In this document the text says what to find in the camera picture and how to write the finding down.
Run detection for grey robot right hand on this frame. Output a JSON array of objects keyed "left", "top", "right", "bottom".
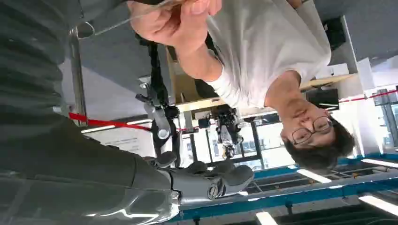
[{"left": 0, "top": 117, "right": 256, "bottom": 225}]

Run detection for steel pole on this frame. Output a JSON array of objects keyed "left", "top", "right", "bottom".
[{"left": 69, "top": 27, "right": 89, "bottom": 128}]

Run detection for black background robot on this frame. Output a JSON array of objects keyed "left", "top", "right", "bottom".
[{"left": 214, "top": 105, "right": 247, "bottom": 159}]

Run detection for ceiling light panel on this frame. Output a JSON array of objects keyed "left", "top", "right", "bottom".
[
  {"left": 296, "top": 169, "right": 333, "bottom": 184},
  {"left": 358, "top": 195, "right": 398, "bottom": 217},
  {"left": 360, "top": 158, "right": 398, "bottom": 169},
  {"left": 256, "top": 211, "right": 278, "bottom": 225}
]

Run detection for person's left hand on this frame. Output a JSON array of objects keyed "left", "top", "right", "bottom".
[{"left": 127, "top": 0, "right": 223, "bottom": 57}]

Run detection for person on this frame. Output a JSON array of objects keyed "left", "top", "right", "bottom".
[{"left": 127, "top": 0, "right": 357, "bottom": 175}]

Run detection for person's glasses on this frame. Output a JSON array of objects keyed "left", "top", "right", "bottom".
[{"left": 291, "top": 116, "right": 333, "bottom": 145}]

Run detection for black monitor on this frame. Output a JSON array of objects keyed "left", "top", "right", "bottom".
[{"left": 306, "top": 88, "right": 340, "bottom": 110}]

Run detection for thin grey wire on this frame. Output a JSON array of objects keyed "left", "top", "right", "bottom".
[{"left": 75, "top": 0, "right": 175, "bottom": 40}]

